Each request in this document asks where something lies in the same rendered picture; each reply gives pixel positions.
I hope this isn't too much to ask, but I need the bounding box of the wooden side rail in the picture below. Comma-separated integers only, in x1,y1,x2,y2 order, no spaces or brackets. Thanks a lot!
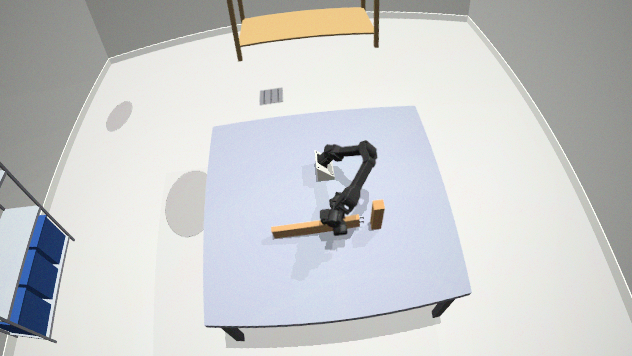
271,214,364,239

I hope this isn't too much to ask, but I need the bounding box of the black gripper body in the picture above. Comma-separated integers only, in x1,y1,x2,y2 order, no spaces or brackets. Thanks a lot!
329,198,347,236

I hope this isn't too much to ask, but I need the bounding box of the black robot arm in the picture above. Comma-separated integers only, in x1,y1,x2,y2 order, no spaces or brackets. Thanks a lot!
317,140,377,228

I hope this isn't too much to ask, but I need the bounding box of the wooden post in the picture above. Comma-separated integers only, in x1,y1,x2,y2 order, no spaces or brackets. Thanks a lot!
370,199,385,230

